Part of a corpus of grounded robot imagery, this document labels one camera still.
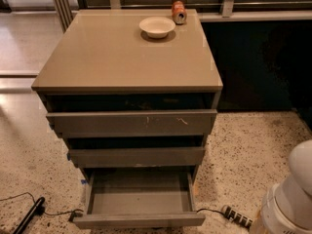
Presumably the thin black cable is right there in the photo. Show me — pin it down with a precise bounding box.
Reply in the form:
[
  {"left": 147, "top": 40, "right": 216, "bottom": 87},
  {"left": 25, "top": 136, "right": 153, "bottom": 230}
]
[{"left": 0, "top": 191, "right": 85, "bottom": 217}]

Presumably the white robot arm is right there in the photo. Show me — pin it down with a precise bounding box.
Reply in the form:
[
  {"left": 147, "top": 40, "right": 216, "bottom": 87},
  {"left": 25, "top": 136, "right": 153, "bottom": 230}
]
[{"left": 250, "top": 140, "right": 312, "bottom": 234}]

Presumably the grey top drawer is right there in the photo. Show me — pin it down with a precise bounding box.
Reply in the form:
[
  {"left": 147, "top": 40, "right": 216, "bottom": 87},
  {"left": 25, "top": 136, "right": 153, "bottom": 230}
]
[{"left": 47, "top": 109, "right": 217, "bottom": 138}]

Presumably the black power strip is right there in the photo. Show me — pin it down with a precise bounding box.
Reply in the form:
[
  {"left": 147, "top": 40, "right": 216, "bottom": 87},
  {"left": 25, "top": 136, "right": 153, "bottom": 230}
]
[{"left": 221, "top": 205, "right": 253, "bottom": 229}]

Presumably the grey drawer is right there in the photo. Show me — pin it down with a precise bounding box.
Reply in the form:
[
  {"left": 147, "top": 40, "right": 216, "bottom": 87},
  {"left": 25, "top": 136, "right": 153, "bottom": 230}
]
[
  {"left": 47, "top": 109, "right": 217, "bottom": 138},
  {"left": 73, "top": 168, "right": 205, "bottom": 229},
  {"left": 68, "top": 147, "right": 205, "bottom": 168}
]

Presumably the white paper bowl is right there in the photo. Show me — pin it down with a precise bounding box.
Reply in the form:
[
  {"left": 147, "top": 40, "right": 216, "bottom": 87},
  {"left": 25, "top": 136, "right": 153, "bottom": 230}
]
[{"left": 139, "top": 17, "right": 176, "bottom": 39}]

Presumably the black power adapter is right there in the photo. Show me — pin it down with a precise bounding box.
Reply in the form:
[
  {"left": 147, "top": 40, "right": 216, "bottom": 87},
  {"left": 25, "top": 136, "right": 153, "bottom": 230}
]
[{"left": 68, "top": 210, "right": 83, "bottom": 222}]

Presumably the black bar on floor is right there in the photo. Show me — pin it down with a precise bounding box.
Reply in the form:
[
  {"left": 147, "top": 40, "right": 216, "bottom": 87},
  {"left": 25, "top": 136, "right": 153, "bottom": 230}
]
[{"left": 13, "top": 197, "right": 45, "bottom": 234}]

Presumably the grey middle drawer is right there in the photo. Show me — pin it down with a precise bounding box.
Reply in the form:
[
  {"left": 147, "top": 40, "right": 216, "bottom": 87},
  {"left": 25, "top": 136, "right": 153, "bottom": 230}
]
[{"left": 68, "top": 147, "right": 205, "bottom": 168}]

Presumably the grey bottom drawer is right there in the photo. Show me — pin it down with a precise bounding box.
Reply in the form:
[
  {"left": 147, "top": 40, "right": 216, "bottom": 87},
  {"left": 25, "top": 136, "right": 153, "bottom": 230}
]
[{"left": 73, "top": 168, "right": 205, "bottom": 229}]

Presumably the orange soda can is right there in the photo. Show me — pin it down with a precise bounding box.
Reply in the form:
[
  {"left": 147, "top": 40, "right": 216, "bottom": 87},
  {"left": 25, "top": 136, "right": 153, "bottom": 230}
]
[{"left": 172, "top": 1, "right": 187, "bottom": 24}]

